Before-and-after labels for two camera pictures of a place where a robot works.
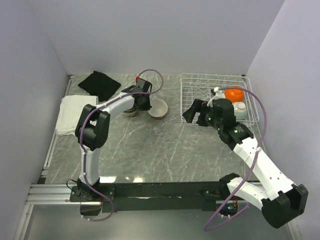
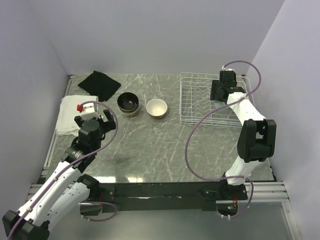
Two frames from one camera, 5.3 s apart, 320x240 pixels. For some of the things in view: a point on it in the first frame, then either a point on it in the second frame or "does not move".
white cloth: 71,108 does not move
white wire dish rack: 235,88 does not move
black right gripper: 189,114 -> 215,85
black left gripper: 146,107 -> 108,125
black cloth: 99,84 does not move
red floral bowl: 159,108 does not move
